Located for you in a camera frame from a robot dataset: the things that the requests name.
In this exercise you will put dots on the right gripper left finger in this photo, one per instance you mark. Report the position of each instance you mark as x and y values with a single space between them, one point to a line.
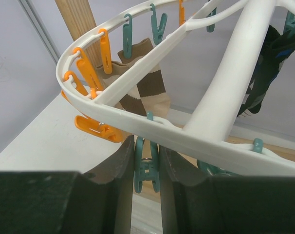
98 201

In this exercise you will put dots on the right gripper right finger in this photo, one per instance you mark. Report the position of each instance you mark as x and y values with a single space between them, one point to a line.
193 202

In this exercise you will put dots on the white round clip hanger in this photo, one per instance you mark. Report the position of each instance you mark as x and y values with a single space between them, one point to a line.
210 97

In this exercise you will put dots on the brown cream striped sock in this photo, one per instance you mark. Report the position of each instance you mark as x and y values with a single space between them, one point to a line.
149 95

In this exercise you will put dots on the black blue sport sock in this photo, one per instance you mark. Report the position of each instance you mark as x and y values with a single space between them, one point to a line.
275 50

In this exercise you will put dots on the wooden hanging rack frame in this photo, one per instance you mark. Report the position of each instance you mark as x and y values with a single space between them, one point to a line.
84 34

